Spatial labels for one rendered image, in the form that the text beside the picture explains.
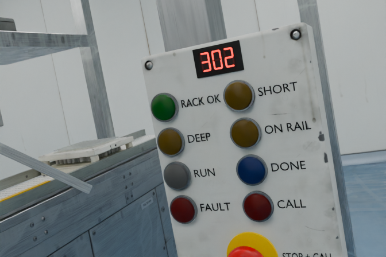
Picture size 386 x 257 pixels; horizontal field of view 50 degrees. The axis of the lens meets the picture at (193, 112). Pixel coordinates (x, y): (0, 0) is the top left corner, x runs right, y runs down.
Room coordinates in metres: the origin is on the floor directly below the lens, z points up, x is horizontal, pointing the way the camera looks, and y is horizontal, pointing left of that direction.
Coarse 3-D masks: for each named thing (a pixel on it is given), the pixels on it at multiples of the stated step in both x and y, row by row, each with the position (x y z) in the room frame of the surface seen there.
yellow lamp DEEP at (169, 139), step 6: (162, 132) 0.42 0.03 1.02; (168, 132) 0.42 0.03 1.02; (174, 132) 0.42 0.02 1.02; (162, 138) 0.42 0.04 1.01; (168, 138) 0.42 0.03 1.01; (174, 138) 0.42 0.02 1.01; (180, 138) 0.42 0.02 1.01; (162, 144) 0.42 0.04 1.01; (168, 144) 0.42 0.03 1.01; (174, 144) 0.42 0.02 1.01; (180, 144) 0.41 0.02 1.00; (162, 150) 0.42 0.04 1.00; (168, 150) 0.42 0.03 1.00; (174, 150) 0.42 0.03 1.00
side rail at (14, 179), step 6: (138, 132) 2.07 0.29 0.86; (144, 132) 2.12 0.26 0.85; (54, 162) 1.52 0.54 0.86; (18, 174) 1.37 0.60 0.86; (24, 174) 1.39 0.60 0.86; (30, 174) 1.41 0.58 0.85; (36, 174) 1.43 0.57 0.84; (0, 180) 1.30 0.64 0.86; (6, 180) 1.32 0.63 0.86; (12, 180) 1.34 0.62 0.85; (18, 180) 1.36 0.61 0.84; (24, 180) 1.38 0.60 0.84; (0, 186) 1.29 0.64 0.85; (6, 186) 1.31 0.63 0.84
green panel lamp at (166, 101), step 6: (162, 96) 0.42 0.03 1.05; (168, 96) 0.42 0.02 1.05; (156, 102) 0.42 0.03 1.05; (162, 102) 0.42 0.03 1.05; (168, 102) 0.41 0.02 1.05; (156, 108) 0.42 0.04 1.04; (162, 108) 0.42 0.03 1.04; (168, 108) 0.42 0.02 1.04; (174, 108) 0.41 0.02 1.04; (156, 114) 0.42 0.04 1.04; (162, 114) 0.42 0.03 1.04; (168, 114) 0.42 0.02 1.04
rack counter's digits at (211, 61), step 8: (224, 48) 0.39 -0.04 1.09; (232, 48) 0.39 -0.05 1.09; (200, 56) 0.40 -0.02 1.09; (208, 56) 0.40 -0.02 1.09; (216, 56) 0.40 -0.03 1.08; (224, 56) 0.39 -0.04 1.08; (232, 56) 0.39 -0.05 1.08; (200, 64) 0.40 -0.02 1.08; (208, 64) 0.40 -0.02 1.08; (216, 64) 0.40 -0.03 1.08; (224, 64) 0.39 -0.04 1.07; (232, 64) 0.39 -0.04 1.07
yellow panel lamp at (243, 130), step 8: (240, 120) 0.39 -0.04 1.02; (248, 120) 0.39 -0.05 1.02; (232, 128) 0.39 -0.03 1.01; (240, 128) 0.39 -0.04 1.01; (248, 128) 0.38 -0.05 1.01; (256, 128) 0.38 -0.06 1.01; (232, 136) 0.39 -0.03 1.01; (240, 136) 0.39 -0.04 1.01; (248, 136) 0.38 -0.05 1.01; (256, 136) 0.38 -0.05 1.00; (240, 144) 0.39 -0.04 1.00; (248, 144) 0.38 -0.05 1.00
